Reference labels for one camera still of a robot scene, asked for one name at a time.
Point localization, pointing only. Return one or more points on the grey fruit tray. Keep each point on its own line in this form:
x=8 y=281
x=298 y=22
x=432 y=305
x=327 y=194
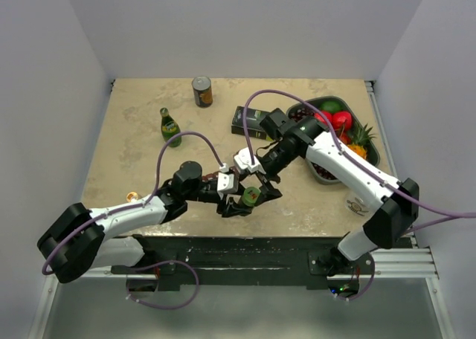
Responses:
x=344 y=136

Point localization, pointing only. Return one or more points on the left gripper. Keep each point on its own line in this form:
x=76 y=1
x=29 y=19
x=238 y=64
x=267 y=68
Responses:
x=230 y=210

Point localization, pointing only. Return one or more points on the aluminium frame rail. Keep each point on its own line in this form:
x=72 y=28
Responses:
x=417 y=263

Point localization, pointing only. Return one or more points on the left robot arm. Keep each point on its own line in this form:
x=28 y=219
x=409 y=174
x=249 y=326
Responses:
x=83 y=238

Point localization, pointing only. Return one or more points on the orange black tin can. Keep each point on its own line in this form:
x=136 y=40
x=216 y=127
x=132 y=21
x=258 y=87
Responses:
x=202 y=91

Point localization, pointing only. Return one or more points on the green lime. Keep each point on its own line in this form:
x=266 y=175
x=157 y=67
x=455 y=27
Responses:
x=331 y=106

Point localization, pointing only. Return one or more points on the green pill bottle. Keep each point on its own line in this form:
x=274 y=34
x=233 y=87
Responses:
x=249 y=197

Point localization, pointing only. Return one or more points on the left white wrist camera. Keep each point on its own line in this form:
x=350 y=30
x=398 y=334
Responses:
x=224 y=187

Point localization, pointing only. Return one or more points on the white paper cup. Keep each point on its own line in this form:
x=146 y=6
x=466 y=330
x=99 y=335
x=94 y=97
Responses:
x=355 y=205

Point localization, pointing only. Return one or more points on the small pineapple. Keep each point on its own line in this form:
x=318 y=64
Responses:
x=360 y=139

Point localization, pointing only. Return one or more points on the left red apple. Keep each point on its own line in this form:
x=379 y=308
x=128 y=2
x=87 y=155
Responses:
x=324 y=117

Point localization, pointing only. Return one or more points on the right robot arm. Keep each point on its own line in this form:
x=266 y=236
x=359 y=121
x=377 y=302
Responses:
x=388 y=199

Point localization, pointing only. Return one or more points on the green glass bottle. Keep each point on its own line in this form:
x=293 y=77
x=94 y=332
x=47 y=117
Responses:
x=169 y=126

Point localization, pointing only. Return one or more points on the right red apple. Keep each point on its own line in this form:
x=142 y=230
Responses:
x=342 y=120

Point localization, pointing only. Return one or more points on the dark red grapes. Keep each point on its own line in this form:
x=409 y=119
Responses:
x=297 y=115

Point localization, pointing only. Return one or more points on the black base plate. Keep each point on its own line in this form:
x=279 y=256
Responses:
x=233 y=261

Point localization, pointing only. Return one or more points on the red apple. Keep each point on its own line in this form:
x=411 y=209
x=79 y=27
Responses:
x=342 y=120
x=324 y=117

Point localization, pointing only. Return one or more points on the small orange cap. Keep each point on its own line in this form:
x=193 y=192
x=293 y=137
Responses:
x=132 y=197

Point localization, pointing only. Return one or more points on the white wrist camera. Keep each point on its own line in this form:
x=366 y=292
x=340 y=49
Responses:
x=247 y=163
x=224 y=187

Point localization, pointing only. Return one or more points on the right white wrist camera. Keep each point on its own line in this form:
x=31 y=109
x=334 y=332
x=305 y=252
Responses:
x=247 y=163

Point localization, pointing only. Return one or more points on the red weekly pill organizer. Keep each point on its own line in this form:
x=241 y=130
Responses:
x=230 y=173

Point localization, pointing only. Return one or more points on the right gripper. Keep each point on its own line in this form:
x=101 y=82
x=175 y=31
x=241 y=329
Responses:
x=268 y=193

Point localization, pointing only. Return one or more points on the black green carton box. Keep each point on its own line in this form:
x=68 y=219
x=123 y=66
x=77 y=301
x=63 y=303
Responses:
x=253 y=119

